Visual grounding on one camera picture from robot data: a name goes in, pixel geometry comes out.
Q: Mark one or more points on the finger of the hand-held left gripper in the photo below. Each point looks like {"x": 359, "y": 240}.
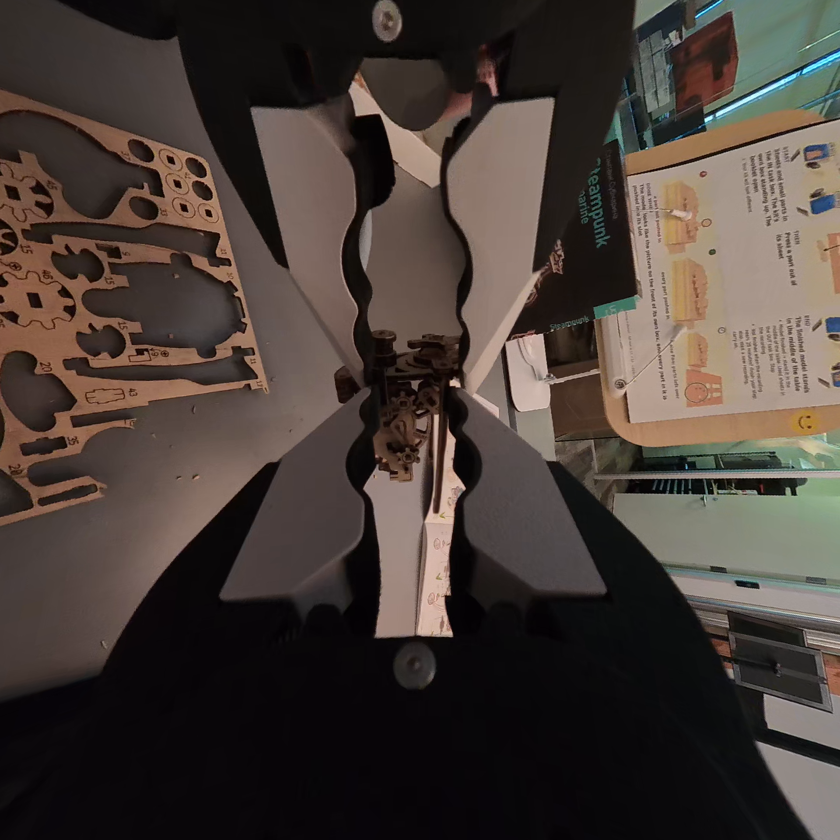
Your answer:
{"x": 308, "y": 197}
{"x": 505, "y": 197}

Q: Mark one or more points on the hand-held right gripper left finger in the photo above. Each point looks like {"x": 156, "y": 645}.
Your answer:
{"x": 295, "y": 525}

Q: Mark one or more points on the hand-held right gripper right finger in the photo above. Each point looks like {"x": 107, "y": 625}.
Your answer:
{"x": 531, "y": 525}

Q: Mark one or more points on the partly built wooden model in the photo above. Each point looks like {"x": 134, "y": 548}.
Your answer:
{"x": 400, "y": 420}

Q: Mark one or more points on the black model kit box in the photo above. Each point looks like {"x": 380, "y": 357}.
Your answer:
{"x": 584, "y": 275}

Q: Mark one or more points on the laser-cut plywood parts sheet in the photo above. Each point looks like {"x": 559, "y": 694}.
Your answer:
{"x": 131, "y": 387}

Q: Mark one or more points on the person's left hand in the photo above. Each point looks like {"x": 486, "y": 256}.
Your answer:
{"x": 489, "y": 72}

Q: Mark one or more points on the white cardboard box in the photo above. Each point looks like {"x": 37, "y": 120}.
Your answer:
{"x": 407, "y": 151}

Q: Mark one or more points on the open instruction booklet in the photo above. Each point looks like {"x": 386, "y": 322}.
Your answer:
{"x": 433, "y": 577}

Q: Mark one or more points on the yellow smiley sticker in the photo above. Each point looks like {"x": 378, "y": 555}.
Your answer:
{"x": 807, "y": 421}

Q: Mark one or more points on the grey wall-mounted box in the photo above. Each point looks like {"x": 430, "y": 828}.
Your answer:
{"x": 774, "y": 663}

